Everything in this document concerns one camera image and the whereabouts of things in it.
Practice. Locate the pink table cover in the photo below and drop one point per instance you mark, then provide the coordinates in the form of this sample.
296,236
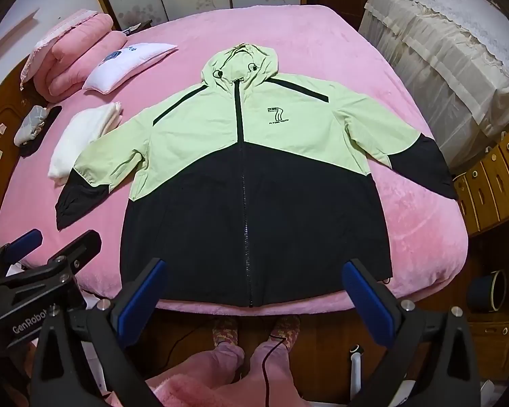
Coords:
364,72

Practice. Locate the white floor device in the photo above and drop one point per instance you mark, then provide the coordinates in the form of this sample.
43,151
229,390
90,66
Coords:
356,364

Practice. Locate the white folded blanket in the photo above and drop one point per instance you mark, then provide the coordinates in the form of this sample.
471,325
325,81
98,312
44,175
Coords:
441,51

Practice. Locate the folded cream white cloth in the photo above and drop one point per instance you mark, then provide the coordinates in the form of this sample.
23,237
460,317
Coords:
80,135

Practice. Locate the white printed pillow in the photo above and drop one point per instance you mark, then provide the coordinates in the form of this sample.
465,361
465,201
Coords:
127,68

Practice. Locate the person's right leg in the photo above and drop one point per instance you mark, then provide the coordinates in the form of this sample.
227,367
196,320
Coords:
267,364

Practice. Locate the green and black hooded jacket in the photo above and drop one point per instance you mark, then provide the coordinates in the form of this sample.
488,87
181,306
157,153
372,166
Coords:
220,135

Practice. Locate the round dark bin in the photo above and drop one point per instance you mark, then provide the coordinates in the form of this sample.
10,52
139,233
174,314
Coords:
481,292

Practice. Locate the low wooden cabinet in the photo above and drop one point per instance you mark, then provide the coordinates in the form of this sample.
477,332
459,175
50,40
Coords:
490,343

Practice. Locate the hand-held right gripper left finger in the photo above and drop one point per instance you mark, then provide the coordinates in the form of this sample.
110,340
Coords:
140,301

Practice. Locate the wooden wall strip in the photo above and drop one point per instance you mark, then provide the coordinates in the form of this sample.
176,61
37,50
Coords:
17,27

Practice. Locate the wooden headboard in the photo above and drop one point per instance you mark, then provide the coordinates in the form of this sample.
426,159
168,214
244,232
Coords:
0,169

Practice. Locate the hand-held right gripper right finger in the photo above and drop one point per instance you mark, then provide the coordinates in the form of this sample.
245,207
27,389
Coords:
369,301

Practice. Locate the grey folded cloth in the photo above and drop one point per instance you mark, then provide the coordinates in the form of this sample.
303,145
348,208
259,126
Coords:
29,125

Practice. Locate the patterned knit slipper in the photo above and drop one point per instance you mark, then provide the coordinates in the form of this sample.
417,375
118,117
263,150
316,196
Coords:
225,330
285,328

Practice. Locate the folded pink quilt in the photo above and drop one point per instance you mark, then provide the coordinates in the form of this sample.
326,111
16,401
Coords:
76,51

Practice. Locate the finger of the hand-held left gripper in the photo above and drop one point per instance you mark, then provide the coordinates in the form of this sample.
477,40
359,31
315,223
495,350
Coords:
23,239
78,248

